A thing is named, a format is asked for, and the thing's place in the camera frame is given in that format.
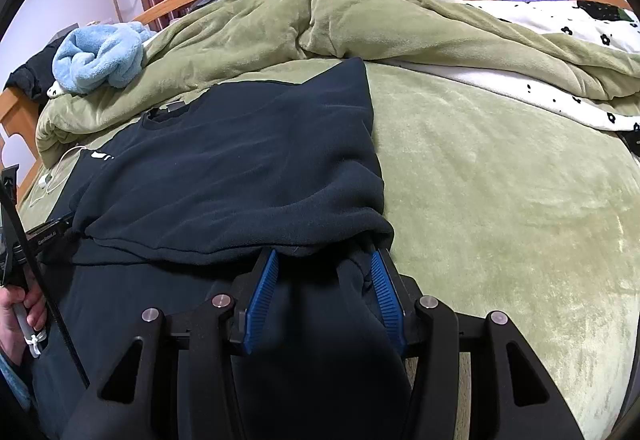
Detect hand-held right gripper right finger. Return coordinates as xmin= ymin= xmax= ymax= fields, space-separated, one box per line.
xmin=371 ymin=247 xmax=586 ymax=440

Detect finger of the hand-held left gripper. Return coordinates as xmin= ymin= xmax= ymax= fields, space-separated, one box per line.
xmin=25 ymin=216 xmax=76 ymax=248

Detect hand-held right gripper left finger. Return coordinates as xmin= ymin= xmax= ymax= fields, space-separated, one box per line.
xmin=62 ymin=250 xmax=280 ymax=440

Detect black sweatshirt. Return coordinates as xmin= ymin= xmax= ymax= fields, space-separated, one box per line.
xmin=30 ymin=57 xmax=416 ymax=440

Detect person's left hand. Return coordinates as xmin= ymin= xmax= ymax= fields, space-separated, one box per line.
xmin=0 ymin=287 xmax=48 ymax=361

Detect green plush bed blanket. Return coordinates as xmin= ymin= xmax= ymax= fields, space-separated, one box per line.
xmin=15 ymin=60 xmax=638 ymax=440

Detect black jacket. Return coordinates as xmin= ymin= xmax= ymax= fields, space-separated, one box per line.
xmin=2 ymin=42 xmax=63 ymax=100

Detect light blue fleece cloth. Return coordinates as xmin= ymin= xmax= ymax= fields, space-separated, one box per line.
xmin=52 ymin=22 xmax=157 ymax=95

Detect green quilt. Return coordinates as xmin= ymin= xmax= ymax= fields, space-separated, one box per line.
xmin=37 ymin=0 xmax=640 ymax=165

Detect white floral quilt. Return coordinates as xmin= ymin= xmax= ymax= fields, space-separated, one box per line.
xmin=425 ymin=0 xmax=640 ymax=135

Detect white charger cable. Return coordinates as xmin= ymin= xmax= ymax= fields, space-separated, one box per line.
xmin=29 ymin=145 xmax=96 ymax=207

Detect black cable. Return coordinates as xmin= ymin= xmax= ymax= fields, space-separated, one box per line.
xmin=0 ymin=177 xmax=90 ymax=388

